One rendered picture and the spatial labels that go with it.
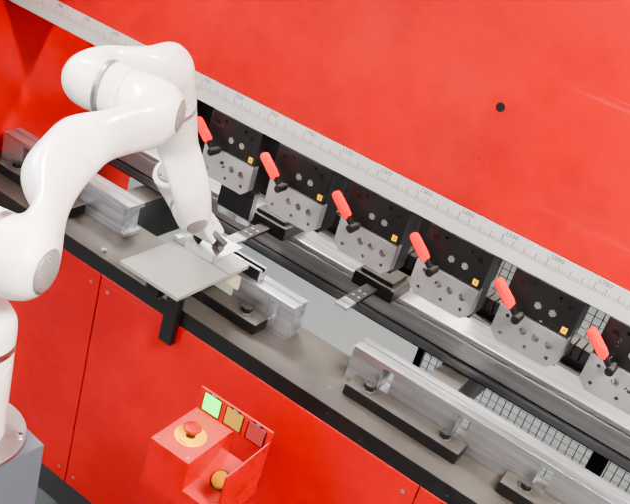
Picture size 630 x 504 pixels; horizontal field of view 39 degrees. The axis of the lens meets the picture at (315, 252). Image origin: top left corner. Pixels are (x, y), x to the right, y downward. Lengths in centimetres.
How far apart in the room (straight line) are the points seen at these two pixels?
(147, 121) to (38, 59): 129
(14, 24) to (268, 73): 90
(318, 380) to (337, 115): 61
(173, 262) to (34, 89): 88
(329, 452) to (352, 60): 87
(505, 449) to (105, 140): 107
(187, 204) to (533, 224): 70
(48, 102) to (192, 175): 107
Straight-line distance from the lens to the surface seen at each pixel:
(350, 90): 191
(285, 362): 212
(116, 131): 150
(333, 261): 237
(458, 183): 183
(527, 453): 199
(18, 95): 278
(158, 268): 210
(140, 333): 233
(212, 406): 204
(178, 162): 186
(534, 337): 187
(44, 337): 263
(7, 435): 159
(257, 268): 220
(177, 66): 168
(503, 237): 182
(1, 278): 132
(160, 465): 199
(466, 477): 200
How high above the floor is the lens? 208
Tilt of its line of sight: 27 degrees down
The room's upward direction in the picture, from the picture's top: 17 degrees clockwise
